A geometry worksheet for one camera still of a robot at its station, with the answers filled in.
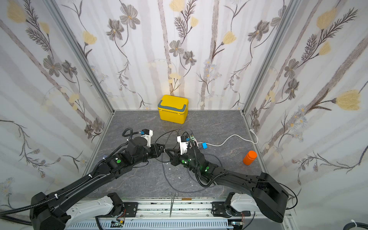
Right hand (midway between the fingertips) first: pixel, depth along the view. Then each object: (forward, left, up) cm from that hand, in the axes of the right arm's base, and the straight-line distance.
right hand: (167, 151), depth 70 cm
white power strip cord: (+26, -45, -23) cm, 57 cm away
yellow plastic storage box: (+40, +1, -12) cm, 41 cm away
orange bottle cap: (+4, -48, -13) cm, 50 cm away
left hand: (+3, +1, -1) cm, 4 cm away
